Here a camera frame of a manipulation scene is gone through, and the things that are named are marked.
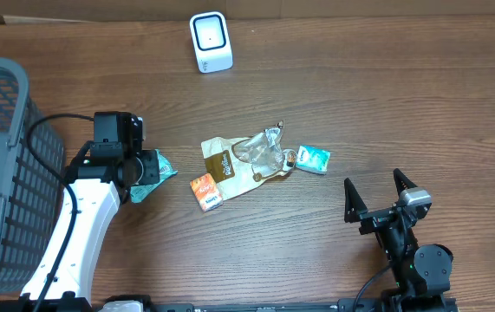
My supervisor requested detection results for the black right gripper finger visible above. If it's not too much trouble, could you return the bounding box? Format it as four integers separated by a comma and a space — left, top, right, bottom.
344, 179, 368, 223
393, 168, 417, 195

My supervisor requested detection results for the teal white tissue pack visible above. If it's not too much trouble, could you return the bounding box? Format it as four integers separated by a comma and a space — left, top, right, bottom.
296, 145, 331, 175

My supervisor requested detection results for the teal snack packet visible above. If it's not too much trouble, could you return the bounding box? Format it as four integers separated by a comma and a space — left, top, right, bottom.
131, 150, 178, 204

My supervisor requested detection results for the orange tissue pack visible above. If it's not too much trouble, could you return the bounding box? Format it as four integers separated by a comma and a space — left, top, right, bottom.
190, 173, 224, 212

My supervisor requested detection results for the beige brown bag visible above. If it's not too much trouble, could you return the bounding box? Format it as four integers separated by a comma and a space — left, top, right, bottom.
201, 121, 297, 200

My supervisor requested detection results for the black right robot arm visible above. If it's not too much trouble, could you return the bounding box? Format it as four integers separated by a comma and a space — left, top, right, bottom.
338, 168, 459, 312

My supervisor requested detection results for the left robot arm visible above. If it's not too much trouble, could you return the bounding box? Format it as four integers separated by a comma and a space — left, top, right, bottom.
0, 112, 159, 311

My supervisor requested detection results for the white barcode scanner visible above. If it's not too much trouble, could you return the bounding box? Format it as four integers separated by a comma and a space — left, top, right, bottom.
189, 11, 233, 74

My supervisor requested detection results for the grey plastic mesh basket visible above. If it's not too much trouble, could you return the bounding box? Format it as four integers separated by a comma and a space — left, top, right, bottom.
0, 58, 60, 293

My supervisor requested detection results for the brown cardboard backdrop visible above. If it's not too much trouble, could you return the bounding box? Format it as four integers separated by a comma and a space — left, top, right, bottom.
0, 0, 495, 23

